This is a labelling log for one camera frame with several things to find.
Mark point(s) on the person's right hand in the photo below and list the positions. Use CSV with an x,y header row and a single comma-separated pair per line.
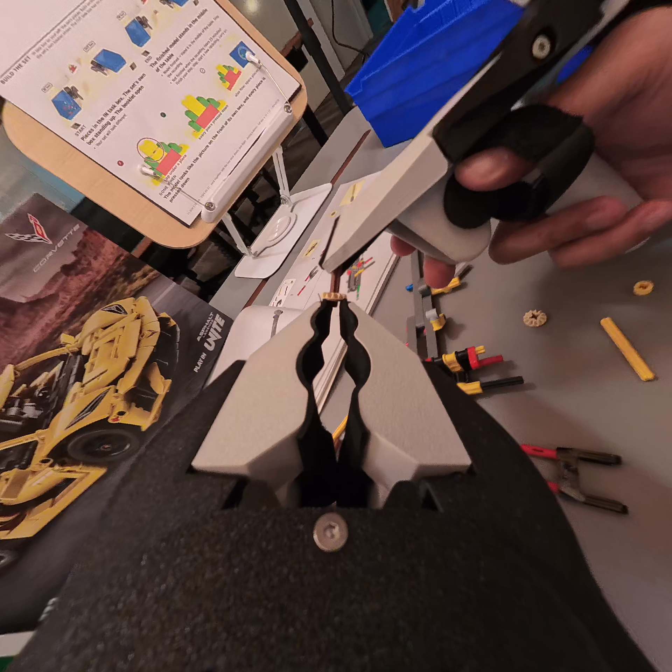
x,y
630,105

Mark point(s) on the wooden board document stand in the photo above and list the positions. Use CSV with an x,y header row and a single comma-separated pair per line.
x,y
105,199

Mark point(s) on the brown lego axle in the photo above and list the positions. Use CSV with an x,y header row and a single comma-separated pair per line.
x,y
342,282

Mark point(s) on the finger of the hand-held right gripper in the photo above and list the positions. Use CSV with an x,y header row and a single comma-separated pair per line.
x,y
399,183

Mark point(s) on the long grey lego beam assembly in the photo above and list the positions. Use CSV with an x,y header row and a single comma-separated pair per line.
x,y
425,325

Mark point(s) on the open lego instruction booklet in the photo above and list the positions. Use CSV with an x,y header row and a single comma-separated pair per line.
x,y
294,283

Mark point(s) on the long yellow lego axle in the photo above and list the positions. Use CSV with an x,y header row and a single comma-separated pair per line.
x,y
340,428

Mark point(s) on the yellow lego bush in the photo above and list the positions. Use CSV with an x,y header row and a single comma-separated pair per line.
x,y
643,287

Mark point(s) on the printed instruction sheet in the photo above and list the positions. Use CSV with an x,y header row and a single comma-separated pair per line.
x,y
131,78

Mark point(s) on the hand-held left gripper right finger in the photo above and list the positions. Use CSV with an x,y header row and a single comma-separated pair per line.
x,y
409,420

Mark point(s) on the lego box yellow car picture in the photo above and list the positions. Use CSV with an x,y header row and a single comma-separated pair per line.
x,y
78,367

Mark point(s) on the blue plastic bin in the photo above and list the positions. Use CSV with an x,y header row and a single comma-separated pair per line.
x,y
420,68

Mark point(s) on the short yellow lego axle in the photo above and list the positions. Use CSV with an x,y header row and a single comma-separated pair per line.
x,y
627,349

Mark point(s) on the black lego fork red pins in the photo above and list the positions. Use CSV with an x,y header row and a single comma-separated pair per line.
x,y
569,475

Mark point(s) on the tan lego gear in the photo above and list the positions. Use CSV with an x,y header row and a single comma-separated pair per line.
x,y
534,317
334,296

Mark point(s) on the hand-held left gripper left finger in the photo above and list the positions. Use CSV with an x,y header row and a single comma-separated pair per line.
x,y
252,420

